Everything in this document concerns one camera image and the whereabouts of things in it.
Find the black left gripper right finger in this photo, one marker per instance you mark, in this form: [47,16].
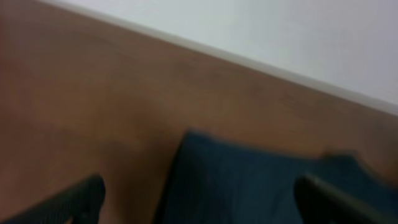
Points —
[321,202]

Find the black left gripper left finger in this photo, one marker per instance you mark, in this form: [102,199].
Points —
[79,204]

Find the navy blue garment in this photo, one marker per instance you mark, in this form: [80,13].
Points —
[213,181]

